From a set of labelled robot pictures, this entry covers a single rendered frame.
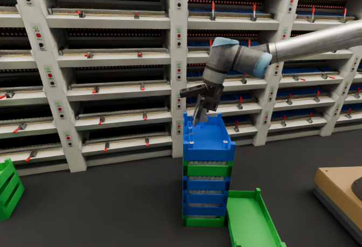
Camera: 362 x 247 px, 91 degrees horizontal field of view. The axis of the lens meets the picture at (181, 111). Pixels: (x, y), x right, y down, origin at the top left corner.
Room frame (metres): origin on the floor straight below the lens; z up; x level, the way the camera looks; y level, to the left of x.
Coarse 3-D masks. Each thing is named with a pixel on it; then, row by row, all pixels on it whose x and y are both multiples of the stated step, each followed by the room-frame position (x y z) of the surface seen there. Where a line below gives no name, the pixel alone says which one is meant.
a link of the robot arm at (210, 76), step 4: (204, 72) 0.71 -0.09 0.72; (208, 72) 0.69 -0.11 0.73; (212, 72) 0.68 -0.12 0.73; (216, 72) 0.68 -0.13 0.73; (204, 76) 0.70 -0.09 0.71; (208, 76) 0.69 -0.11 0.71; (212, 76) 0.68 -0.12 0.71; (216, 76) 0.68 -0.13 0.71; (220, 76) 0.68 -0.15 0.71; (224, 76) 0.69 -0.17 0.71; (208, 80) 0.68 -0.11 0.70; (212, 80) 0.68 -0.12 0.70; (216, 80) 0.68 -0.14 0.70; (220, 80) 0.68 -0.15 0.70
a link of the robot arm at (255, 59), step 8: (240, 48) 0.67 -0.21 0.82; (248, 48) 0.67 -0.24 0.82; (256, 48) 0.73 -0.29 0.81; (240, 56) 0.66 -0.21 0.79; (248, 56) 0.65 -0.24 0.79; (256, 56) 0.64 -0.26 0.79; (264, 56) 0.64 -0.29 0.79; (232, 64) 0.67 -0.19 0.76; (240, 64) 0.65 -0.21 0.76; (248, 64) 0.64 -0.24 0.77; (256, 64) 0.63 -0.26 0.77; (264, 64) 0.63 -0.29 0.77; (248, 72) 0.65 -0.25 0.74; (256, 72) 0.64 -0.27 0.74; (264, 72) 0.63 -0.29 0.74
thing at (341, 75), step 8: (288, 64) 1.48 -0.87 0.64; (296, 64) 1.50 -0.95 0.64; (304, 64) 1.52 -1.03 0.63; (328, 64) 1.57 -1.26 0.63; (344, 72) 1.42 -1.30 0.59; (280, 80) 1.27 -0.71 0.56; (288, 80) 1.31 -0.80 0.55; (312, 80) 1.34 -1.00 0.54; (320, 80) 1.36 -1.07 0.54; (328, 80) 1.38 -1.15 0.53; (336, 80) 1.40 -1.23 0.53
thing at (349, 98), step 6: (354, 84) 1.64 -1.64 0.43; (360, 84) 1.66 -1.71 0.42; (354, 90) 1.55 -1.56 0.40; (360, 90) 1.56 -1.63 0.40; (348, 96) 1.42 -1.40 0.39; (354, 96) 1.50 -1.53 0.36; (360, 96) 1.47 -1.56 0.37; (348, 102) 1.46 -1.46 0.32; (354, 102) 1.48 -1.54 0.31; (360, 102) 1.50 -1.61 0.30
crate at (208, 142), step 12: (192, 120) 0.87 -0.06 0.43; (216, 120) 0.87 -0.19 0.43; (192, 132) 0.78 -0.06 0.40; (204, 132) 0.79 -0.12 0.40; (216, 132) 0.79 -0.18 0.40; (204, 144) 0.68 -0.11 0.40; (216, 144) 0.68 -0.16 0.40; (228, 144) 0.65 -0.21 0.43; (192, 156) 0.57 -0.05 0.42; (204, 156) 0.57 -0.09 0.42; (216, 156) 0.57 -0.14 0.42; (228, 156) 0.57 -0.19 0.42
